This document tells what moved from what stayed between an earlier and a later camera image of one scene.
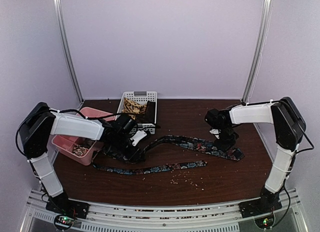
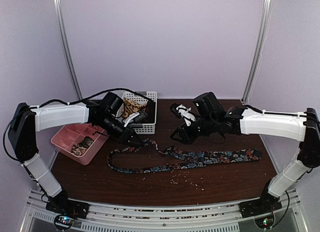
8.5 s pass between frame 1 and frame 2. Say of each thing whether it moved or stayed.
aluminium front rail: stayed
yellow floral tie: stayed
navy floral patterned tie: moved
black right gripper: moved
